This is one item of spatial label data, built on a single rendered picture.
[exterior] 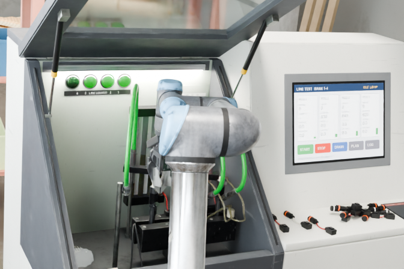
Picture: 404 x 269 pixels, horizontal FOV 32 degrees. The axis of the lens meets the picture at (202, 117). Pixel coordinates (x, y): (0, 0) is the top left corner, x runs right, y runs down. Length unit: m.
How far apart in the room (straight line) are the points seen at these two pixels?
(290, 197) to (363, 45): 0.62
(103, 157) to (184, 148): 0.93
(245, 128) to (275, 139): 0.84
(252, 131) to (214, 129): 0.09
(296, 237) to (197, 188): 0.78
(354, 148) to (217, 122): 1.12
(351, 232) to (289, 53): 0.64
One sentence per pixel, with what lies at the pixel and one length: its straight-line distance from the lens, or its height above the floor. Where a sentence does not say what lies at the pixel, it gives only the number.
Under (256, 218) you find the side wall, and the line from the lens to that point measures 2.33.
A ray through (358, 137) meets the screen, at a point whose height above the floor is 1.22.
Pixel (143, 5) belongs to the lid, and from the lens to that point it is 2.03.
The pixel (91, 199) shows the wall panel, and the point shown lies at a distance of 2.53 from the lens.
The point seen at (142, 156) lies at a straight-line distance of 2.50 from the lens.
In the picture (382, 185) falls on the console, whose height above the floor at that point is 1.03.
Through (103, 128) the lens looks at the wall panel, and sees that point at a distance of 2.45.
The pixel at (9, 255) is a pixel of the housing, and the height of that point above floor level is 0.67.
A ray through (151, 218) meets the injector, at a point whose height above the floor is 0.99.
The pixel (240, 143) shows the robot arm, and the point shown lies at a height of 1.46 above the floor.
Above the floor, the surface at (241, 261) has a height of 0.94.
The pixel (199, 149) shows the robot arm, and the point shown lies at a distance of 1.59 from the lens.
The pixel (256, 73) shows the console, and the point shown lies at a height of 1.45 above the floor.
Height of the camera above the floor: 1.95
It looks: 16 degrees down
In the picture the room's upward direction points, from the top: 6 degrees clockwise
